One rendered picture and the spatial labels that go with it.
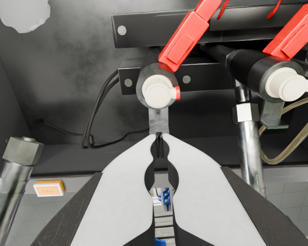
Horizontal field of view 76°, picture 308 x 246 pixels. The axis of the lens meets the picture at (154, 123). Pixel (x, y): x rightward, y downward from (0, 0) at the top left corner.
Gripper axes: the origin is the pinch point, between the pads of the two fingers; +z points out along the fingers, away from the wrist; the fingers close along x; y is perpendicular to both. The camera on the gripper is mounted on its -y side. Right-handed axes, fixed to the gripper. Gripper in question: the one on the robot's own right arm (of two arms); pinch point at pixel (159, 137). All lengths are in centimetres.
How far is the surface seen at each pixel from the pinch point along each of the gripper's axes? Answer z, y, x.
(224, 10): 13.3, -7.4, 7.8
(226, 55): 9.5, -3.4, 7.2
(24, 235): 114, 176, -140
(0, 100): 25.7, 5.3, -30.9
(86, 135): 10.7, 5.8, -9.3
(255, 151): 2.7, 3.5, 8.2
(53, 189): 16.8, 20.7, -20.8
